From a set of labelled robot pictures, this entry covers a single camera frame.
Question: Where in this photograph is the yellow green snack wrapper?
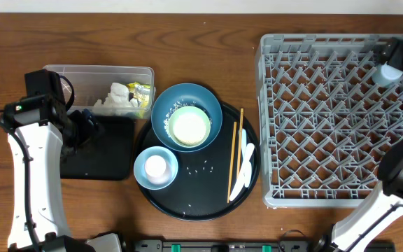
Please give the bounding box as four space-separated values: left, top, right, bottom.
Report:
127 82 150 118

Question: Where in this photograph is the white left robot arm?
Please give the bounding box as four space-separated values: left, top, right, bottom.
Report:
8 109 120 251

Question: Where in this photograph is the black square waste bin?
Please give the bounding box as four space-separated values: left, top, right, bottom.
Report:
60 116 135 181

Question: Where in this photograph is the white tissue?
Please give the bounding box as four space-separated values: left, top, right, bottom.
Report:
94 83 139 109

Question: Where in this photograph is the light green bowl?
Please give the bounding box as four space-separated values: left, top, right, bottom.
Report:
167 106 211 148

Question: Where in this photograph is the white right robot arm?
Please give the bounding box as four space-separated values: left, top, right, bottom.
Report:
326 38 403 251

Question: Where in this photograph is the round black tray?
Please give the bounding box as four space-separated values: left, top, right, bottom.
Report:
139 102 261 221

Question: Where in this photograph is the wooden chopstick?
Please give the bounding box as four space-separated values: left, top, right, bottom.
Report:
227 122 237 204
236 108 244 179

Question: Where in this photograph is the black rail with green clips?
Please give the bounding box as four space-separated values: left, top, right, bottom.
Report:
132 240 309 252

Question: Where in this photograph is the light blue cup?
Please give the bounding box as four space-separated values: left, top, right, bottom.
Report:
372 63 403 87

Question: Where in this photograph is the light blue bowl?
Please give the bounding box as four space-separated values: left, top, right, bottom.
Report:
134 146 178 190

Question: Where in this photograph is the white plastic spoon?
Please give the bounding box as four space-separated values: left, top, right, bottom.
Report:
241 129 253 188

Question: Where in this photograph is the clear plastic waste bin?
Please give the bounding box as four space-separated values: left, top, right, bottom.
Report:
44 64 155 119

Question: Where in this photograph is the grey dishwasher rack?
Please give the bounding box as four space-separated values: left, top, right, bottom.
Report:
255 34 403 209

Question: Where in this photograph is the dark blue plate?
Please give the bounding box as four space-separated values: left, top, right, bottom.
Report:
151 83 223 152

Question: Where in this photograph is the white rice heap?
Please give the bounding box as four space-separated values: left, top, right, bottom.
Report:
173 113 206 146

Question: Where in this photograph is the pink cup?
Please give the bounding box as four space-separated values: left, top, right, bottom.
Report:
144 155 171 184

